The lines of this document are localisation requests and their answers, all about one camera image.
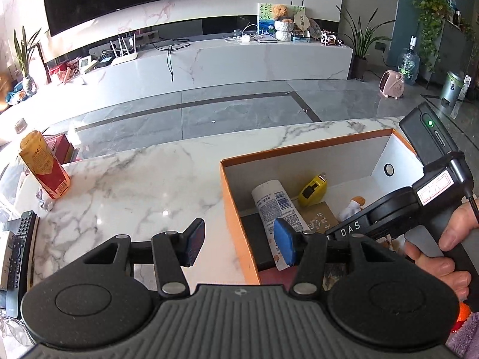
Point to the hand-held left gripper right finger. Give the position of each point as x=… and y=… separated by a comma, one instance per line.
x=286, y=245

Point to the yellow tape measure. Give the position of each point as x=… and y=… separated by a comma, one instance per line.
x=312, y=190

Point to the decorative plate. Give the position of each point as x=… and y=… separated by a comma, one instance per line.
x=315, y=29

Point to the white desk thermometer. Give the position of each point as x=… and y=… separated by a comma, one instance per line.
x=86, y=64

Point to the large water bottle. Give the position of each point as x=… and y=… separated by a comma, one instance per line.
x=408, y=65

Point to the green landscape painting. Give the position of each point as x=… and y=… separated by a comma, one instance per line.
x=264, y=17

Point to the red gift box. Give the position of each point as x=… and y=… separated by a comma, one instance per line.
x=60, y=147

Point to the grey laptop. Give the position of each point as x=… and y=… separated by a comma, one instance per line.
x=266, y=39

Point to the yellow and red drink carton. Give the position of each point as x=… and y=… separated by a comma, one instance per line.
x=43, y=164

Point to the potted green plant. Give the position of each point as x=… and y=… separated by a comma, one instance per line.
x=360, y=65

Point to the black flat case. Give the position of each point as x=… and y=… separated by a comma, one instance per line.
x=258, y=239

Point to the orange cardboard box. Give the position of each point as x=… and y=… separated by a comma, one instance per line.
x=239, y=232

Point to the pink space heater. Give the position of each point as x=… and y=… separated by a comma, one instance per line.
x=391, y=84

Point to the white ceramic pot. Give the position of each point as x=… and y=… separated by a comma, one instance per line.
x=283, y=30

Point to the gold square gift box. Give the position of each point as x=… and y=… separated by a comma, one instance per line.
x=318, y=220

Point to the black remote control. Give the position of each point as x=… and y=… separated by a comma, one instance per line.
x=20, y=265

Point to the round fan ornament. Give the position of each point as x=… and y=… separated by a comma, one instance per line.
x=301, y=21

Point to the person's right hand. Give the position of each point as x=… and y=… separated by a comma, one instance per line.
x=460, y=224

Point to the dark red wallet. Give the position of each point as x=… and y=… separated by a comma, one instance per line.
x=275, y=276

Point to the orchid plant in vase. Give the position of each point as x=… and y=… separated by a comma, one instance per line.
x=28, y=84

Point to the grey remote control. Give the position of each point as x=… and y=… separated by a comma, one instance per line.
x=5, y=261

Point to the white cream tube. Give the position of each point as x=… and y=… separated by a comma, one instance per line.
x=277, y=204

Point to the white marble TV cabinet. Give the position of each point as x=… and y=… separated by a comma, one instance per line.
x=224, y=63

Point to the grey trash can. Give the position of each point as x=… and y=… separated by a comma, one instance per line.
x=451, y=89

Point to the colourful plush toy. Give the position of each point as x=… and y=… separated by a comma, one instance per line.
x=17, y=95

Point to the brown teddy bear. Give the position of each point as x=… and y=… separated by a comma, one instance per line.
x=280, y=12

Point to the crumpled clear wrapper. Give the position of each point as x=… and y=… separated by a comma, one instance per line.
x=44, y=199

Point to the cow figurine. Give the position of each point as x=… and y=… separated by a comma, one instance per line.
x=331, y=39

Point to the trailing ivy plant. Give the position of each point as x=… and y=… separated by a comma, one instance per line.
x=430, y=18

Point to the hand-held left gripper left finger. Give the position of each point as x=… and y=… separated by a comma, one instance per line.
x=194, y=241

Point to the white router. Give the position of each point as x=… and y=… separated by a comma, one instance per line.
x=125, y=58

